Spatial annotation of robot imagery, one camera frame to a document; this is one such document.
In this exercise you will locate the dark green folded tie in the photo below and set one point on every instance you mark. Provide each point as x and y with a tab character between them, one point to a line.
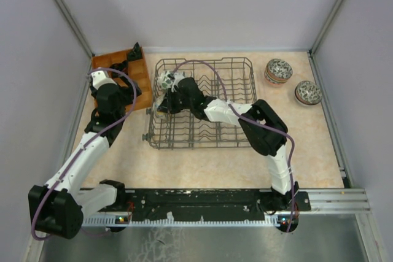
134	53

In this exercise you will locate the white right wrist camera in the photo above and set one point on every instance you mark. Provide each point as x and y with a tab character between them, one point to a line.
176	77

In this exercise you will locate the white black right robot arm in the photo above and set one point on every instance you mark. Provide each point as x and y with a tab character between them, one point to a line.
265	131

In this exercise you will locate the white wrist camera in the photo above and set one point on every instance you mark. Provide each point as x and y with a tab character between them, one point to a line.
176	77
100	78

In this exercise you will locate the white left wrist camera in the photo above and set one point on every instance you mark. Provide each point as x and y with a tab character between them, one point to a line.
100	78

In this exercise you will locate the blue rose pattern bowl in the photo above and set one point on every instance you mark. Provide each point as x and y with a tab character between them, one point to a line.
306	103

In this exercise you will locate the green leaf pattern bowl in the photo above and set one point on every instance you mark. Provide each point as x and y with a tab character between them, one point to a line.
166	80

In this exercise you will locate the yellow blue swirl bowl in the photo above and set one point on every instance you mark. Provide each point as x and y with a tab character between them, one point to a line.
159	108

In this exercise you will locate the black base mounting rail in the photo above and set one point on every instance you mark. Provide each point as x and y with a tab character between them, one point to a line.
209	205

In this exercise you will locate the wooden compartment tray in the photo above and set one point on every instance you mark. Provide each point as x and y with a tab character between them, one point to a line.
137	70

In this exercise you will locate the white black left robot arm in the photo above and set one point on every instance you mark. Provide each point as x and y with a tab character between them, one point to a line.
57	208

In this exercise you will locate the dark leaf pattern bowl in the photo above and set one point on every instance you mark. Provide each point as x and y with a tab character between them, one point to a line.
279	69

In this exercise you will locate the grey wire dish rack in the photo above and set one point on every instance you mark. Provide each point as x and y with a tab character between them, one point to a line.
228	77

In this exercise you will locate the pink floral bowl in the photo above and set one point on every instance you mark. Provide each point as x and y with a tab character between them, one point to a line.
308	91

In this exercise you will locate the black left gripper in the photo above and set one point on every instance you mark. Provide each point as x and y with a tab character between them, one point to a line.
128	92

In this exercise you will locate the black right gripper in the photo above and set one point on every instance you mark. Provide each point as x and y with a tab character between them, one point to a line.
166	105

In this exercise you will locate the orange flower green leaf bowl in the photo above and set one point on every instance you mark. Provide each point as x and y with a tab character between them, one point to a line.
274	82

